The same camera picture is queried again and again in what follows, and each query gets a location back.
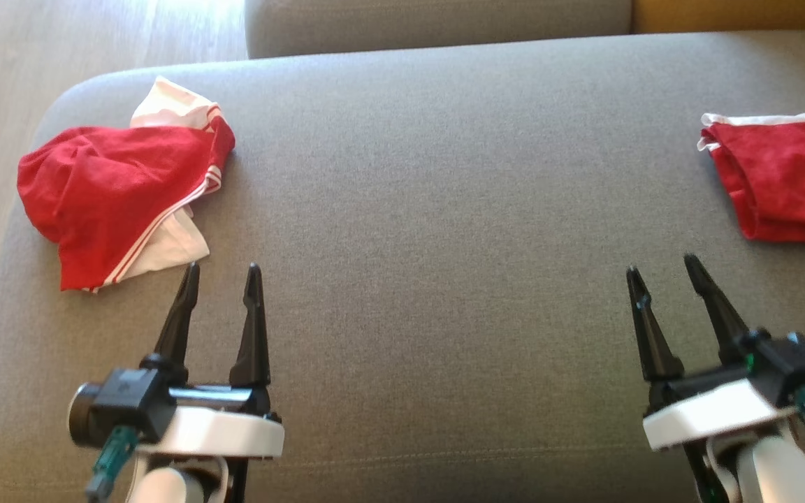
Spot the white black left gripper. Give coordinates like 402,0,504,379
139,262,285,459

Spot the large grey sofa chaise cushion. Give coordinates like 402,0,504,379
0,31,805,503

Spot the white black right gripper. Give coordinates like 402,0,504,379
626,254,795,452

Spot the plain red garment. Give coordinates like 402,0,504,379
697,112,805,252

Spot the grey sofa seat cushion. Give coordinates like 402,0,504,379
245,0,634,60

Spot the red garment with white stripes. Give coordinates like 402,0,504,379
17,75,236,293

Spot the teal left camera cable plug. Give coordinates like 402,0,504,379
85,426,139,502

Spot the yellow sofa back cushion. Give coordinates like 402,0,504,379
630,0,805,34

